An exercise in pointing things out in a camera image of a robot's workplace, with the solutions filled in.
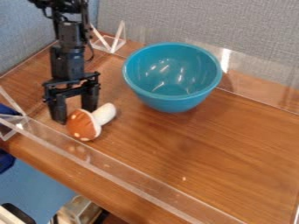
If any metal frame under table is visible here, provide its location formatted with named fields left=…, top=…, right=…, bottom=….
left=48, top=195, right=101, bottom=224

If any clear acrylic left bracket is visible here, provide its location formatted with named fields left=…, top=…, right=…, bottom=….
left=0, top=86, right=25, bottom=141

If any black object at bottom left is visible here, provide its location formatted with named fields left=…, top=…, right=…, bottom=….
left=1, top=203, right=36, bottom=224

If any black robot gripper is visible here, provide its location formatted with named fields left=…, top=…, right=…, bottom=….
left=42, top=45, right=100, bottom=124

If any blue cloth at left edge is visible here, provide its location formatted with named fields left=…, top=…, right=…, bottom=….
left=0, top=103, right=20, bottom=175

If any blue plastic bowl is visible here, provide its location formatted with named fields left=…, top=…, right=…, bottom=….
left=123, top=42, right=223, bottom=113

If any clear acrylic front barrier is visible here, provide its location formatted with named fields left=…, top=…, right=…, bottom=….
left=13, top=116, right=244, bottom=224

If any brown and white toy mushroom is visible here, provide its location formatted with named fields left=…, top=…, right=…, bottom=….
left=66, top=102, right=117, bottom=141

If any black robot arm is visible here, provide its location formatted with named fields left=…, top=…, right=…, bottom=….
left=28, top=0, right=100, bottom=124

